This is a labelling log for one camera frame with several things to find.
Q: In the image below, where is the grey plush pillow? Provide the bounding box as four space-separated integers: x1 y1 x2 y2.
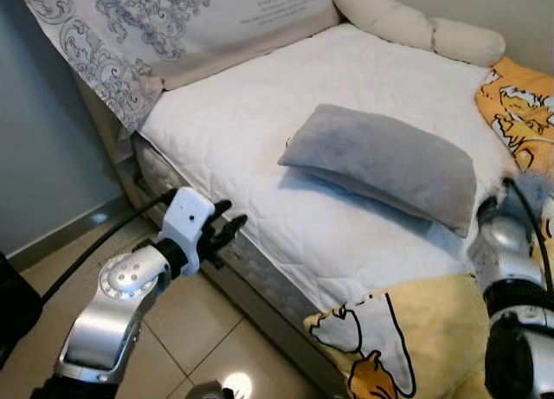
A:
277 103 479 239

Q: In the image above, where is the white quilted mattress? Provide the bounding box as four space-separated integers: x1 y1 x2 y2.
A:
134 23 542 313

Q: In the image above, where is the grey printed headboard cushion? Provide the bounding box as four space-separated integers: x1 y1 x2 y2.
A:
13 0 340 133

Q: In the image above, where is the black rounded object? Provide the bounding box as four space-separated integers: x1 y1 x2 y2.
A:
0 252 42 365

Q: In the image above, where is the yellow cartoon print blanket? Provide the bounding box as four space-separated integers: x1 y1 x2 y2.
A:
303 57 554 399

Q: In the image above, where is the beige knotted bolster pillow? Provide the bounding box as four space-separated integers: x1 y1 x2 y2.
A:
332 0 506 68

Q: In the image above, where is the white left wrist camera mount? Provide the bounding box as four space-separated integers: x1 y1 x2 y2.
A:
158 188 216 254

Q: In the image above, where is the brown bed frame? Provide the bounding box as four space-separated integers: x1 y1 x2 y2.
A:
74 70 347 399

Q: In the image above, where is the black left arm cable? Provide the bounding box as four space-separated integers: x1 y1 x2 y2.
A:
39 190 178 306

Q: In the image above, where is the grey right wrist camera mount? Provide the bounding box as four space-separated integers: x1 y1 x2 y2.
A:
506 172 554 216

